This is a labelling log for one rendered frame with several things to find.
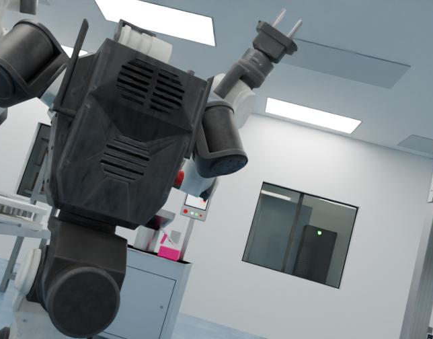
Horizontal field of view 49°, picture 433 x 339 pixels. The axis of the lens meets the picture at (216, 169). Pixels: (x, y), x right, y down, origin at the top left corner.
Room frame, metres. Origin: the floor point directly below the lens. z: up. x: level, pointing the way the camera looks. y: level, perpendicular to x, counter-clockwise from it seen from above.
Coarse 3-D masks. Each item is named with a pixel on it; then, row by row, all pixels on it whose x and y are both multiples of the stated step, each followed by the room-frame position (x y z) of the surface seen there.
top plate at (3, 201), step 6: (0, 198) 1.35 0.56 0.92; (6, 198) 1.37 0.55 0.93; (6, 204) 1.37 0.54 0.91; (12, 204) 1.38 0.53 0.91; (18, 204) 1.40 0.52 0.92; (24, 204) 1.41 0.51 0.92; (30, 204) 1.45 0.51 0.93; (24, 210) 1.42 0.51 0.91; (30, 210) 1.43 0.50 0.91; (36, 210) 1.45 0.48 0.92; (42, 210) 1.47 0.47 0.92
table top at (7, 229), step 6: (42, 222) 2.09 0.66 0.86; (0, 228) 1.43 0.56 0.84; (6, 228) 1.46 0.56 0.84; (12, 228) 1.49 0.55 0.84; (18, 228) 1.53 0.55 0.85; (24, 228) 1.56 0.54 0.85; (42, 228) 1.70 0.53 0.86; (6, 234) 1.47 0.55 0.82; (12, 234) 1.51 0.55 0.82; (18, 234) 1.54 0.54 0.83; (24, 234) 1.57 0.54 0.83; (30, 234) 1.61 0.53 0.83; (36, 234) 1.65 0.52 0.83; (42, 234) 1.69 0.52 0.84; (48, 234) 1.73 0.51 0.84
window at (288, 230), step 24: (264, 192) 6.57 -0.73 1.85; (288, 192) 6.54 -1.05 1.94; (264, 216) 6.57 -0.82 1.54; (288, 216) 6.53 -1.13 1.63; (312, 216) 6.50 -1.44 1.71; (336, 216) 6.47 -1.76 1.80; (264, 240) 6.56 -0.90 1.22; (288, 240) 6.53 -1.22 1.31; (312, 240) 6.50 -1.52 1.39; (336, 240) 6.47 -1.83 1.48; (264, 264) 6.55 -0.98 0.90; (288, 264) 6.52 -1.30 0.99; (312, 264) 6.49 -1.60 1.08; (336, 264) 6.46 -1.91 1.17; (336, 288) 6.45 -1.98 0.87
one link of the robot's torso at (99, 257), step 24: (72, 240) 0.85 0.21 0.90; (96, 240) 0.87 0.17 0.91; (120, 240) 0.90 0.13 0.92; (48, 264) 0.82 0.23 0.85; (72, 264) 0.82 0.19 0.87; (96, 264) 0.84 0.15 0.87; (120, 264) 0.86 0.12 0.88; (48, 288) 0.80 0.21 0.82; (72, 288) 0.78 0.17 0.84; (96, 288) 0.79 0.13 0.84; (120, 288) 0.86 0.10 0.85; (48, 312) 0.77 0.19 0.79; (72, 312) 0.78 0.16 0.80; (96, 312) 0.80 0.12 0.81; (72, 336) 0.79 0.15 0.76
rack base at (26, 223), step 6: (0, 216) 1.36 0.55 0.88; (6, 216) 1.38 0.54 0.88; (12, 216) 1.43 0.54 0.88; (0, 222) 1.39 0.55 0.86; (6, 222) 1.40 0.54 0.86; (12, 222) 1.42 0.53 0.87; (18, 222) 1.41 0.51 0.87; (24, 222) 1.43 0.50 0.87; (30, 222) 1.45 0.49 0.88; (30, 228) 1.45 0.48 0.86; (36, 228) 1.47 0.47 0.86
